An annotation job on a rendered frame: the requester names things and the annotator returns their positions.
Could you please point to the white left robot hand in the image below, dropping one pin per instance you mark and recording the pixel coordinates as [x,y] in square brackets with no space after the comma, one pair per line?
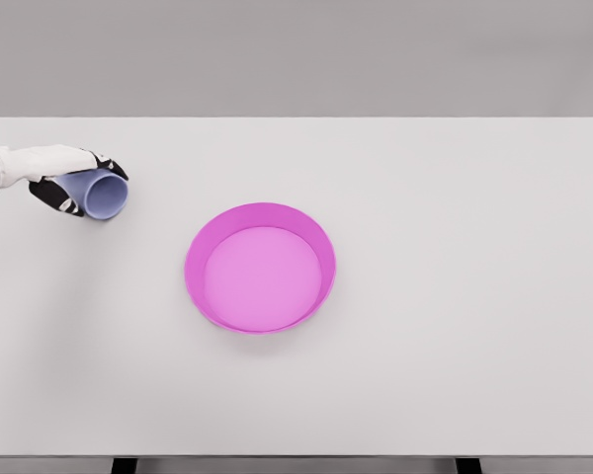
[59,159]

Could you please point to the lavender blue cup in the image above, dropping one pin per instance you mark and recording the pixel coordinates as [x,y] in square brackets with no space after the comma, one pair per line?
[99,195]

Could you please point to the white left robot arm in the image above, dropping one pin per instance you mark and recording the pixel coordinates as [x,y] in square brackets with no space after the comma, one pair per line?
[0,165]

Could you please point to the pink round plate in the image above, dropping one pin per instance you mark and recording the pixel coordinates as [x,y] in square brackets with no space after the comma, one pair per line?
[260,269]

